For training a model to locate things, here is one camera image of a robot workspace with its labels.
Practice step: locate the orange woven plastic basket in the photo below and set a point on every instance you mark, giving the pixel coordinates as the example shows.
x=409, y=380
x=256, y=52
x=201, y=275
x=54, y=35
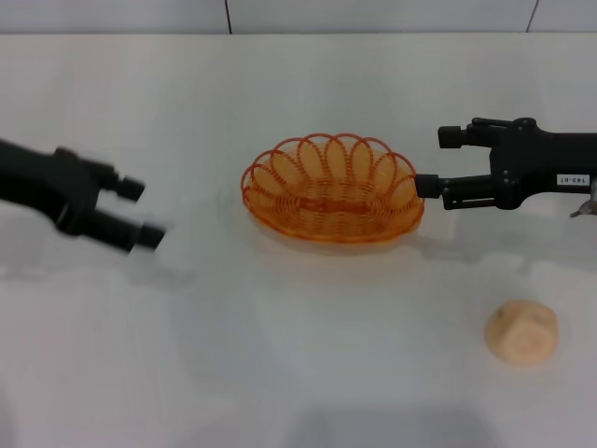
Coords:
x=336, y=196

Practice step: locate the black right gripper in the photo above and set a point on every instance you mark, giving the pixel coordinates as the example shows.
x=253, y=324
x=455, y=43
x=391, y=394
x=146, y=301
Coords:
x=541, y=172

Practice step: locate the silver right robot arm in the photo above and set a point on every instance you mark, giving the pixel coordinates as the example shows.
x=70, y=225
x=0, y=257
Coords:
x=594, y=193

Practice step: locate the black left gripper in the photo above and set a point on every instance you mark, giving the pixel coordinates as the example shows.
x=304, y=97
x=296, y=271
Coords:
x=42, y=186

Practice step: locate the round beige bread roll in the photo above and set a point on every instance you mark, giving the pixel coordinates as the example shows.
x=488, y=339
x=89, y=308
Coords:
x=522, y=332

